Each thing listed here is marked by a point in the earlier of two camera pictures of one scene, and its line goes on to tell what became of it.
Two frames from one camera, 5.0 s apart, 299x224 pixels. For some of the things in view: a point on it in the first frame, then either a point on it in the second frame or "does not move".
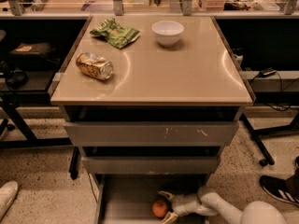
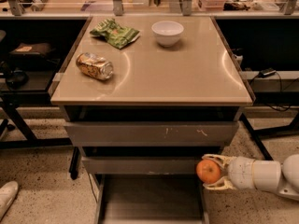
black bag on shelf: (33, 54) does not move
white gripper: (178, 208) → (240, 173)
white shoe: (7, 193) does not move
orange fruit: (159, 208) → (207, 171)
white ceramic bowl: (167, 33) does not move
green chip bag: (116, 35) does not move
